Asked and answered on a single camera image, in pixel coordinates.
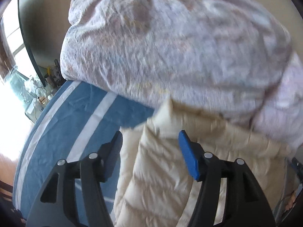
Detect cream quilted down jacket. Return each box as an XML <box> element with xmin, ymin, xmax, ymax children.
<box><xmin>113</xmin><ymin>100</ymin><xmax>293</xmax><ymax>226</ymax></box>

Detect cluttered bedside table items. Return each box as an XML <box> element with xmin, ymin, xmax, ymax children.
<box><xmin>24</xmin><ymin>59</ymin><xmax>66</xmax><ymax>124</ymax></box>

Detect blue striped bed sheet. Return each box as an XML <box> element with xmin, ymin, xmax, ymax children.
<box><xmin>13</xmin><ymin>81</ymin><xmax>154</xmax><ymax>218</ymax></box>

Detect lilac floral duvet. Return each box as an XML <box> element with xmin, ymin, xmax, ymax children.
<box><xmin>60</xmin><ymin>0</ymin><xmax>302</xmax><ymax>149</ymax></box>

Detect window with frame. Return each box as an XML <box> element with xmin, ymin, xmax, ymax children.
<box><xmin>1</xmin><ymin>0</ymin><xmax>41</xmax><ymax>161</ymax></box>

